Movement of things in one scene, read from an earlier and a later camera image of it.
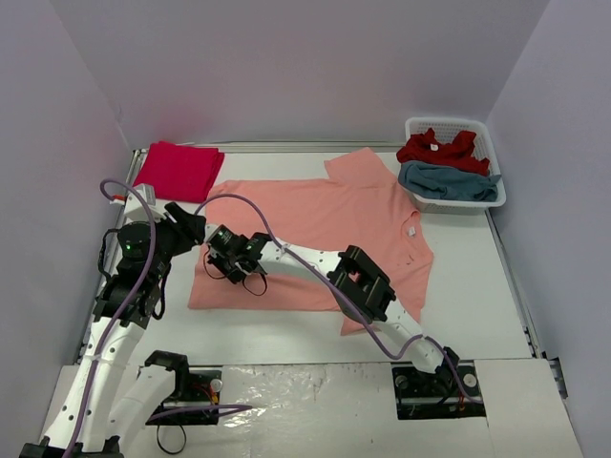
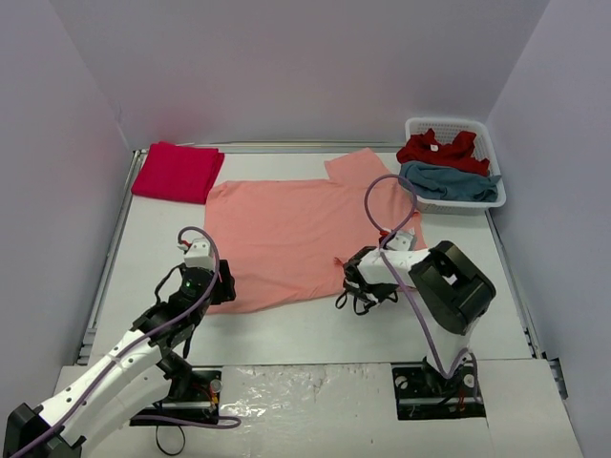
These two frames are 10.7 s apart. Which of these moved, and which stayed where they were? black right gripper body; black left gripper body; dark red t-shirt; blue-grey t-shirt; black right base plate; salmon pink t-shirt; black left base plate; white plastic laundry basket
Moved: black left gripper body; salmon pink t-shirt; black right gripper body
Stayed: white plastic laundry basket; dark red t-shirt; black left base plate; black right base plate; blue-grey t-shirt
